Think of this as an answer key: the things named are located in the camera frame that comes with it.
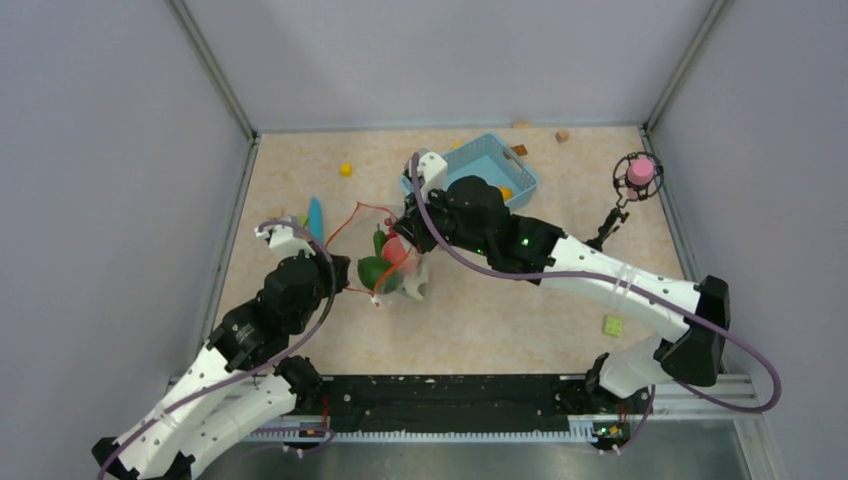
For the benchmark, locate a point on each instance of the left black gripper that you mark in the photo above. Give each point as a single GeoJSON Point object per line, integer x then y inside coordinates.
{"type": "Point", "coordinates": [342, 264]}

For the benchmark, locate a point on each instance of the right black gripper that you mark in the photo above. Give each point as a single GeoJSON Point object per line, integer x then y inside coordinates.
{"type": "Point", "coordinates": [414, 226]}

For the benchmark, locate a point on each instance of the pink peach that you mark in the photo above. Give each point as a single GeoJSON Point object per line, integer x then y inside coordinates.
{"type": "Point", "coordinates": [398, 252]}

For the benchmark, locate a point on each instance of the clear zip top bag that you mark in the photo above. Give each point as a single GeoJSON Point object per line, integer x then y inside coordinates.
{"type": "Point", "coordinates": [353, 238]}

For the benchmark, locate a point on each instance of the green chili pepper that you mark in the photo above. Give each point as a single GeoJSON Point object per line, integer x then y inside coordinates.
{"type": "Point", "coordinates": [379, 239]}

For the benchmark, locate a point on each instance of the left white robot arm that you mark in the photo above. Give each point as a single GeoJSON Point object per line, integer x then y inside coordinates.
{"type": "Point", "coordinates": [247, 371]}

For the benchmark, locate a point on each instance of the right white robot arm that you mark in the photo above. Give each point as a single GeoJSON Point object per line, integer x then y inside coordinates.
{"type": "Point", "coordinates": [683, 316]}

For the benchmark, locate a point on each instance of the light blue plastic basket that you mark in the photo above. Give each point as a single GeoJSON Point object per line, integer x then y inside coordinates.
{"type": "Point", "coordinates": [489, 158]}

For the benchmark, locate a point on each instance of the blue cylindrical bottle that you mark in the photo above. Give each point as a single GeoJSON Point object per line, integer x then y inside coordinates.
{"type": "Point", "coordinates": [315, 219]}

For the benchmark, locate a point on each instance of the brown cube block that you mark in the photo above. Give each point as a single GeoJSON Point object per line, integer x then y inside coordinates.
{"type": "Point", "coordinates": [520, 150]}

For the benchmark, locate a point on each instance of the tan wooden cube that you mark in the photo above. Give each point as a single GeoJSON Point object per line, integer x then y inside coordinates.
{"type": "Point", "coordinates": [562, 136]}

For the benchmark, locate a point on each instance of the pink microphone on tripod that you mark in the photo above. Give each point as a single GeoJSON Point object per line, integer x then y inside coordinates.
{"type": "Point", "coordinates": [636, 177]}

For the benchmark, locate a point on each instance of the light green lego brick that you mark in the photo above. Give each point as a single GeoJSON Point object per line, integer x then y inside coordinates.
{"type": "Point", "coordinates": [613, 326]}

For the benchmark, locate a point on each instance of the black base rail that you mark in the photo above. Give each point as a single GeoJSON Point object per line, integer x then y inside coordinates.
{"type": "Point", "coordinates": [463, 404]}

